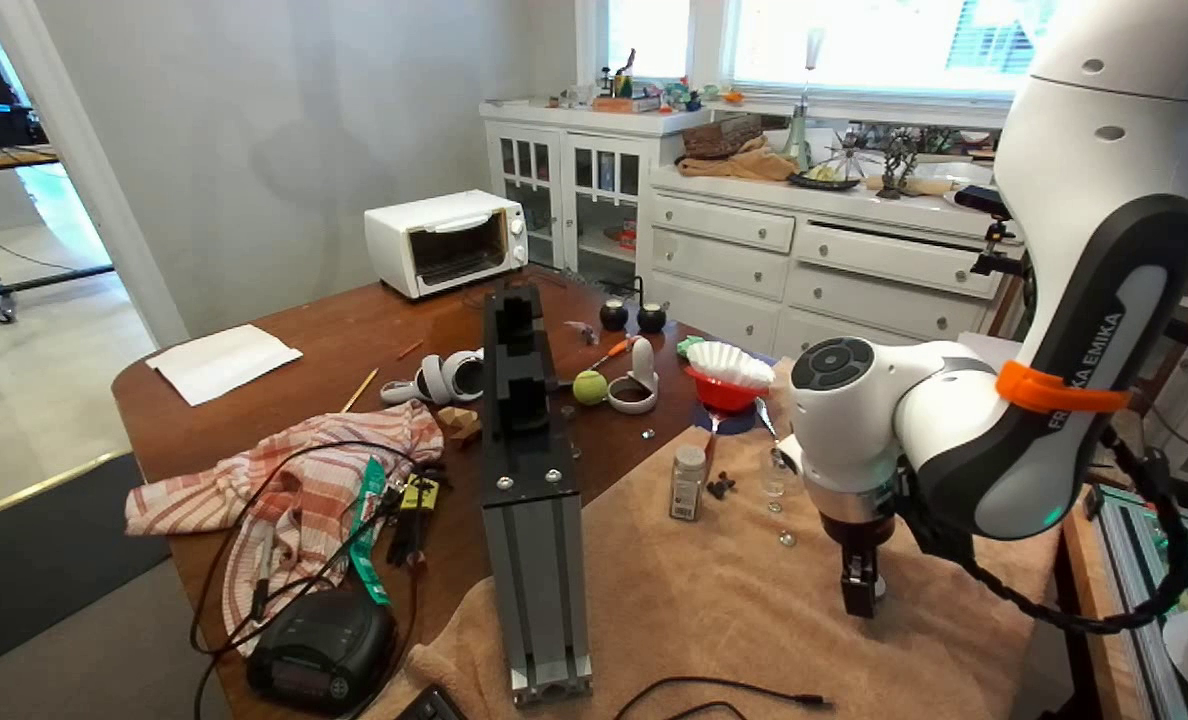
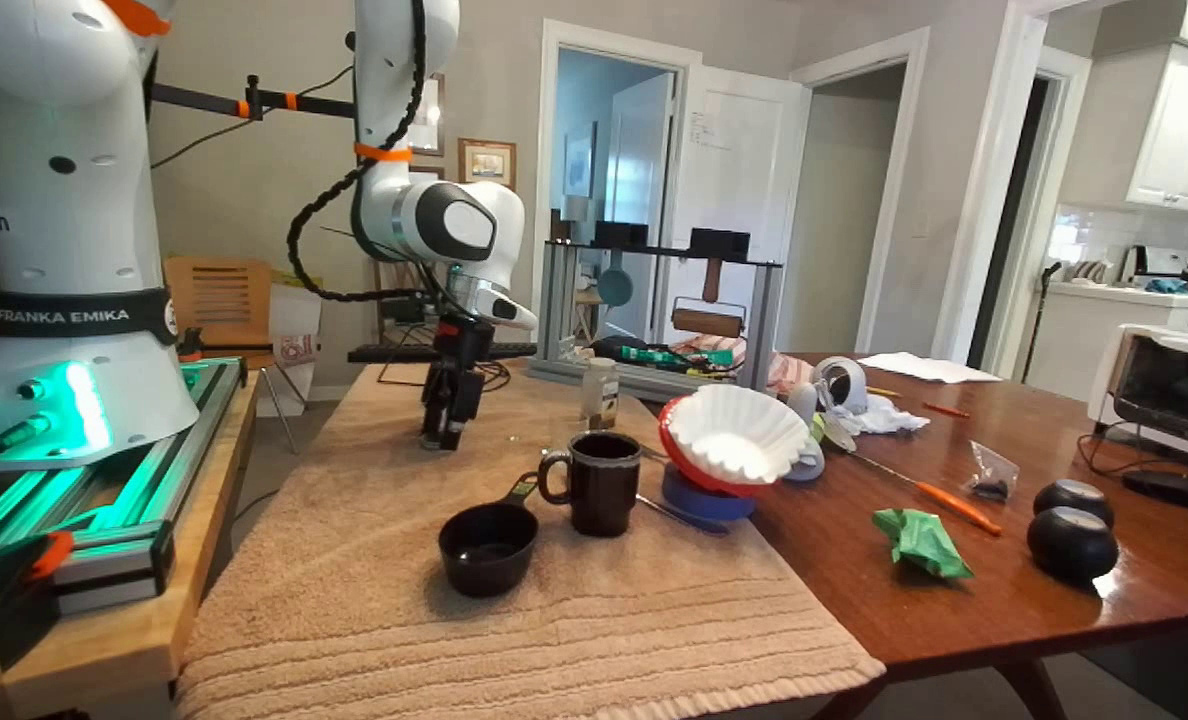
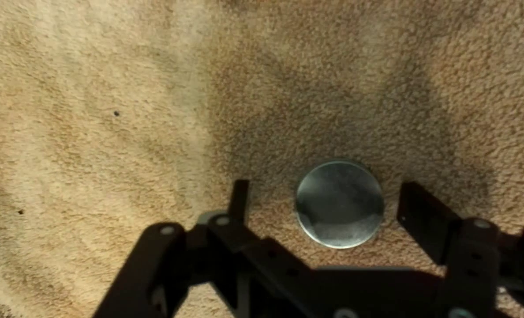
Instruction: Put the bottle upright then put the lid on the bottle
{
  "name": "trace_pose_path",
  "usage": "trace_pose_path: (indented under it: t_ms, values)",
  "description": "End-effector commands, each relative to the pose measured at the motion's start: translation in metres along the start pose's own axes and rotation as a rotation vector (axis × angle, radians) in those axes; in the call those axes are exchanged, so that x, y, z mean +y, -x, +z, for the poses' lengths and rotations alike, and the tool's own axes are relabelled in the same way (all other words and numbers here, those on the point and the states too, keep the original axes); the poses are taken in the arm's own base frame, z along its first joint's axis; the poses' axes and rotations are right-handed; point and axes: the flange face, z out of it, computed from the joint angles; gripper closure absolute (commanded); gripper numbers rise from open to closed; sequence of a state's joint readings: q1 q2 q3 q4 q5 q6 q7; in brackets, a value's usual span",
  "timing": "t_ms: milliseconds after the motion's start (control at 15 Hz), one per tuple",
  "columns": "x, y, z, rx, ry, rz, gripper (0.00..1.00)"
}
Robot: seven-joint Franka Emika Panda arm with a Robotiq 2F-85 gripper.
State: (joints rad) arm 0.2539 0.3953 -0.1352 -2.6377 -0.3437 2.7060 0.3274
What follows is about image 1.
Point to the black clock radio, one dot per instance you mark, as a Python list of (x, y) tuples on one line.
[(325, 654)]

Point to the tan terry towel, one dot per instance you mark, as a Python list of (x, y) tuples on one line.
[(699, 613)]

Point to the wooden base board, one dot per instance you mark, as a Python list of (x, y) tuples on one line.
[(1078, 667)]

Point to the small clear glass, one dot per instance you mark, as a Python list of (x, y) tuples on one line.
[(774, 486)]

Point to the orange pen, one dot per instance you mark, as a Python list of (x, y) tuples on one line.
[(615, 352)]

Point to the white paper coffee filters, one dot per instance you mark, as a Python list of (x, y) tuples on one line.
[(730, 362)]

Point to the white glass-door cabinet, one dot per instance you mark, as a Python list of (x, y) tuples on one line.
[(576, 187)]

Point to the wooden pencil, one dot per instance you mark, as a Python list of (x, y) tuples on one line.
[(361, 389)]

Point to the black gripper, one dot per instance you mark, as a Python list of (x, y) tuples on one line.
[(861, 544)]

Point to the red bowl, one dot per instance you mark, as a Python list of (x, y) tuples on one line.
[(721, 398)]

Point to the white toaster oven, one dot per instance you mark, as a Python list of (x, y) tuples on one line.
[(446, 241)]

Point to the yellow tennis ball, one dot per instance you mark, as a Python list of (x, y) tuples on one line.
[(588, 387)]

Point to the clear labelled glass bottle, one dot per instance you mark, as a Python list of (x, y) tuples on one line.
[(687, 486)]

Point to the blue bowl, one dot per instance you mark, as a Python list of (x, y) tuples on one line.
[(736, 423)]

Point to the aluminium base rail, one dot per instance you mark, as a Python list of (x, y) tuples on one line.
[(1153, 573)]

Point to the white paper sheet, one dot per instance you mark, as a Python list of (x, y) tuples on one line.
[(224, 362)]

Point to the aluminium extrusion stand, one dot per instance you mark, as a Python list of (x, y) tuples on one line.
[(533, 533)]

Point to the white tape roll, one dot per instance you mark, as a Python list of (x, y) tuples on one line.
[(632, 392)]

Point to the white dresser with drawers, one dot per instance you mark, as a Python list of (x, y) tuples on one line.
[(779, 267)]

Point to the black camera mounting bar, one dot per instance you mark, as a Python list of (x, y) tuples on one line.
[(999, 227)]

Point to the pink striped cloth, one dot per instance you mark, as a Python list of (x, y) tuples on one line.
[(216, 495)]

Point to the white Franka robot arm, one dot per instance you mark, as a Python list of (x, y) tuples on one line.
[(1096, 174)]

